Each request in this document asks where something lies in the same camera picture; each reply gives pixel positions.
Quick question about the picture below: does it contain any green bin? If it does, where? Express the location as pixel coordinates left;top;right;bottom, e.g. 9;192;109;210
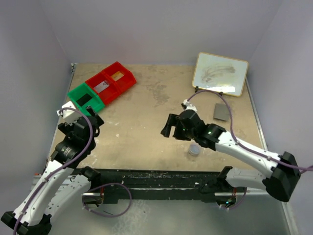
68;83;105;116

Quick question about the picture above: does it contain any grey leather card holder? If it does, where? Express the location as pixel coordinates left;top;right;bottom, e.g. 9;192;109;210
213;103;230;121

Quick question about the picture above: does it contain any red bin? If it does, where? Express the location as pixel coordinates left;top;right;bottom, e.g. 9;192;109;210
86;72;121;105
102;61;136;93

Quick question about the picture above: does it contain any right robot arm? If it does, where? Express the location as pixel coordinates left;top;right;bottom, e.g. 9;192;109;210
160;110;301;202

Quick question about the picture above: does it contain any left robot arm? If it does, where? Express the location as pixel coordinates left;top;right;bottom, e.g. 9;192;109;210
1;105;104;235

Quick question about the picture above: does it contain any black card in bin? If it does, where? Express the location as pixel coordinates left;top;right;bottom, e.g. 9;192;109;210
77;94;92;106

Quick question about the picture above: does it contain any silver card in bin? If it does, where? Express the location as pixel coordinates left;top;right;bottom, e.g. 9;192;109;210
94;81;110;93

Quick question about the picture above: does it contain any gold card in bin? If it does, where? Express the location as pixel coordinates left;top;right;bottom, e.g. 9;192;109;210
111;71;124;81

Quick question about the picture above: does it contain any small clear cup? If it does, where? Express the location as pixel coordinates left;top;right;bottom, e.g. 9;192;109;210
188;143;201;157

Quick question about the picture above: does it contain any black whiteboard stand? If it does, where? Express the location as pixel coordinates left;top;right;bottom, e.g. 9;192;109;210
195;86;224;96

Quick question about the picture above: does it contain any yellow framed whiteboard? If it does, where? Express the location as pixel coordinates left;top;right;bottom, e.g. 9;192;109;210
192;52;249;97

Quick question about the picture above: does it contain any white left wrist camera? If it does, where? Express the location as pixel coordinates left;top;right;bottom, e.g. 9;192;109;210
57;101;81;125

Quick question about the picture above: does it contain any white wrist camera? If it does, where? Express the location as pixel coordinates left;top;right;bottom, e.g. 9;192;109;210
181;99;198;112
57;101;81;125

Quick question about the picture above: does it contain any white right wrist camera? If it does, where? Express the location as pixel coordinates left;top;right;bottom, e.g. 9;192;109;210
181;99;198;112

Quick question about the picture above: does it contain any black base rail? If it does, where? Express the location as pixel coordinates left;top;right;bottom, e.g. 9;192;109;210
70;166;247;204

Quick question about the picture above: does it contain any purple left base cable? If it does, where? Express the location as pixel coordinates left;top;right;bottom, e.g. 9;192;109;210
81;182;133;217

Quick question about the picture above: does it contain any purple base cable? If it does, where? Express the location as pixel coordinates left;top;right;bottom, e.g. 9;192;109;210
219;187;247;211
81;182;133;217

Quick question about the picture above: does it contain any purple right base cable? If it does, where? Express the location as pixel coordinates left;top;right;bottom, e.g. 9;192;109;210
219;187;247;211

